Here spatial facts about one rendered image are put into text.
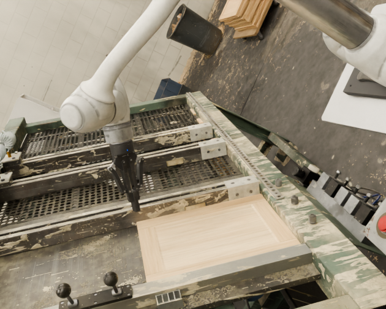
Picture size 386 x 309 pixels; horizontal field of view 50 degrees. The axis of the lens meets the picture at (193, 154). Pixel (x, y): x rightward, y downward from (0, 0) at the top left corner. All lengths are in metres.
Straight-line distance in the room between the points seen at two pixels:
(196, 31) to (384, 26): 4.64
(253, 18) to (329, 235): 3.48
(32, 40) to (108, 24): 1.12
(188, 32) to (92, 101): 4.65
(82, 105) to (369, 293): 0.86
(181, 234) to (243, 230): 0.21
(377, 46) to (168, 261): 0.86
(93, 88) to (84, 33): 5.49
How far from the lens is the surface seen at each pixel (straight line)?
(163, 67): 6.78
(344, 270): 1.22
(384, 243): 1.09
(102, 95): 1.14
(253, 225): 1.45
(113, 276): 1.11
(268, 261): 1.26
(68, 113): 1.13
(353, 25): 1.21
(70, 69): 6.60
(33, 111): 5.24
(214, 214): 1.53
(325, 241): 1.32
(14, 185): 2.02
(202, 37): 5.80
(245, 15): 4.52
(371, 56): 1.24
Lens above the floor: 1.73
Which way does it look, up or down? 20 degrees down
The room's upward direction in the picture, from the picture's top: 67 degrees counter-clockwise
